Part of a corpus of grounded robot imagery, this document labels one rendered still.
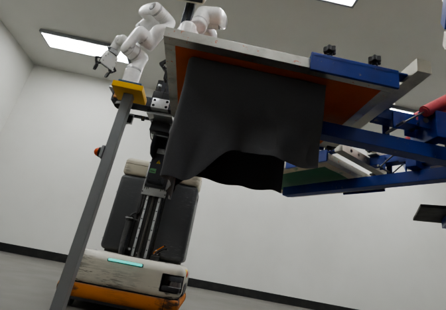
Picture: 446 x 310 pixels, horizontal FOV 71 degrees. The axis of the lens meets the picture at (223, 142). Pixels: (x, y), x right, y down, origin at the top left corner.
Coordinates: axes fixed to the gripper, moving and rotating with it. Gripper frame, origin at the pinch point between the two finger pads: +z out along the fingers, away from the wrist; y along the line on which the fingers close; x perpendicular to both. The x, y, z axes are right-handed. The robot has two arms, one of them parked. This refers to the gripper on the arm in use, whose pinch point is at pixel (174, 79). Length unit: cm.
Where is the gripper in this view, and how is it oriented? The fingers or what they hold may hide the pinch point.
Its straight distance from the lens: 131.4
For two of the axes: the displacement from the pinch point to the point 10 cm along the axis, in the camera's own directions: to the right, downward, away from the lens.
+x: 1.1, -3.6, -9.3
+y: -9.8, -2.0, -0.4
